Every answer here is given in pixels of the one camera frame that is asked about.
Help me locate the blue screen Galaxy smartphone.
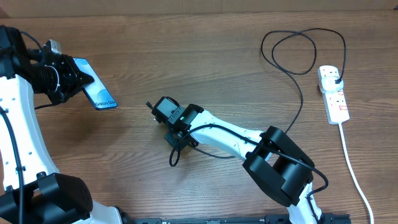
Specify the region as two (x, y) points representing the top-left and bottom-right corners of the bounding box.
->
(74, 58), (118, 110)

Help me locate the black USB charging cable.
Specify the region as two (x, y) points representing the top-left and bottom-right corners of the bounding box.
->
(146, 28), (347, 160)

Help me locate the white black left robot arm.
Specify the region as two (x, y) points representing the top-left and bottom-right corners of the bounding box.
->
(1, 26), (130, 223)

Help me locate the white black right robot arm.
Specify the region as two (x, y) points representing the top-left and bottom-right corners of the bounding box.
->
(150, 96), (323, 223)

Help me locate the white charger plug adapter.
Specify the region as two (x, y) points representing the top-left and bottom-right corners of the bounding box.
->
(319, 77), (344, 94)

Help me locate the white power strip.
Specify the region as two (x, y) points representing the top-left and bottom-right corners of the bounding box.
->
(317, 65), (349, 124)

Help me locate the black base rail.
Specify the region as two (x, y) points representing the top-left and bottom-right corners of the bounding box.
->
(122, 213), (351, 224)

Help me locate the white power strip cord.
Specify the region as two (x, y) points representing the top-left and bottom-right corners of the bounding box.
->
(338, 122), (375, 224)

